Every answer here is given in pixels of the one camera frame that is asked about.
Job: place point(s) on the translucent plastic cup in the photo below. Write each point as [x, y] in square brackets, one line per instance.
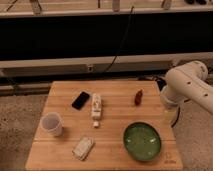
[52, 124]

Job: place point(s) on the green ceramic bowl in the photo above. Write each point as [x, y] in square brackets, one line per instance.
[142, 141]

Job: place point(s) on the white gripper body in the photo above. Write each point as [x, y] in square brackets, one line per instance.
[170, 108]

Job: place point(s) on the white rectangular sponge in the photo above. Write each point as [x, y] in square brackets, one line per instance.
[83, 147]

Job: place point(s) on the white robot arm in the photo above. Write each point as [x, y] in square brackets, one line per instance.
[186, 82]

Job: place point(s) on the red pepper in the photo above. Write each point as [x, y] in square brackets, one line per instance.
[138, 97]

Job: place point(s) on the small white cube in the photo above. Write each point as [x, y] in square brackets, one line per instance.
[96, 124]

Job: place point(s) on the black smartphone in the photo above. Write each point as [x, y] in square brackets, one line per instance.
[80, 100]

